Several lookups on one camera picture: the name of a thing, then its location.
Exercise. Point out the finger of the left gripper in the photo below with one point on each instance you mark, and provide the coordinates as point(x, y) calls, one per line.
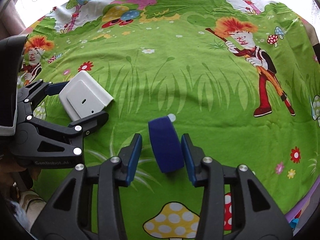
point(33, 94)
point(36, 139)

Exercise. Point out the green cartoon mushroom tablecloth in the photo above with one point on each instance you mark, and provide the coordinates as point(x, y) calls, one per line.
point(239, 76)

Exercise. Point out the striped beige cushion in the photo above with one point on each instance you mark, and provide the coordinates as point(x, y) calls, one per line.
point(27, 208)

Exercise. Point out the person's left hand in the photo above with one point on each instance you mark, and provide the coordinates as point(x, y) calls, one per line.
point(9, 168)

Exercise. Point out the purple white storage box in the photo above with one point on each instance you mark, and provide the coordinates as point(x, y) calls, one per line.
point(307, 206)

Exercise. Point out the white wall switch plate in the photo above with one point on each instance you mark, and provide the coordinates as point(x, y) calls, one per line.
point(83, 96)

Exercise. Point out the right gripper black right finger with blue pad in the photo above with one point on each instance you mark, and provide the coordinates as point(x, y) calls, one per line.
point(235, 204)

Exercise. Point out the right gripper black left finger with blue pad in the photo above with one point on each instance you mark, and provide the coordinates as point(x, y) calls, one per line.
point(87, 205)

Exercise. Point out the dark blue velvet case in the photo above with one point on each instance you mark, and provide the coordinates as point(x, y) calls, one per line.
point(165, 145)

